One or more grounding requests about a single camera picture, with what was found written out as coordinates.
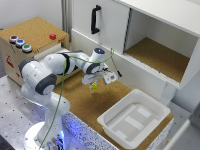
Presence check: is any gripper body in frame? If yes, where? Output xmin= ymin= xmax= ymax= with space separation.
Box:
xmin=81 ymin=68 xmax=120 ymax=86

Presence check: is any yellow block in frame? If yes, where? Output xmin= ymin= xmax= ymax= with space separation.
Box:
xmin=91 ymin=82 xmax=98 ymax=92

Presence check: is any pink block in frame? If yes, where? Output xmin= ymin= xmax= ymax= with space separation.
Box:
xmin=49 ymin=33 xmax=57 ymax=41

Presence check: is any white sliding door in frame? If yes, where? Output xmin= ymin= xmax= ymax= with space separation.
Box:
xmin=72 ymin=0 xmax=131 ymax=55

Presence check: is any white plastic box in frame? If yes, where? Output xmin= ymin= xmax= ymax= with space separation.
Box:
xmin=96 ymin=88 xmax=171 ymax=150

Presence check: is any white cabinet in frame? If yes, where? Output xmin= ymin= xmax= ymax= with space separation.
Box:
xmin=70 ymin=0 xmax=200 ymax=107

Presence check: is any wooden drawer box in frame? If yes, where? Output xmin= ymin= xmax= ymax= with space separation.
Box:
xmin=0 ymin=16 xmax=81 ymax=86

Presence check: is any green button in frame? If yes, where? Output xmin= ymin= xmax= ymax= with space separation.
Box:
xmin=21 ymin=43 xmax=33 ymax=54

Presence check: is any blue button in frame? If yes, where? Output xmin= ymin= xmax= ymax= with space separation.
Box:
xmin=15 ymin=38 xmax=26 ymax=48

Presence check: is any red button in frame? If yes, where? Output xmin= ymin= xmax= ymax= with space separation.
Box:
xmin=9 ymin=34 xmax=19 ymax=44

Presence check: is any green cable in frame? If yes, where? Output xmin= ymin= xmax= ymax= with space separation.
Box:
xmin=38 ymin=47 xmax=117 ymax=150

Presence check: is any black door handle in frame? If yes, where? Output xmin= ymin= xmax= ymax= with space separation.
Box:
xmin=90 ymin=4 xmax=102 ymax=35

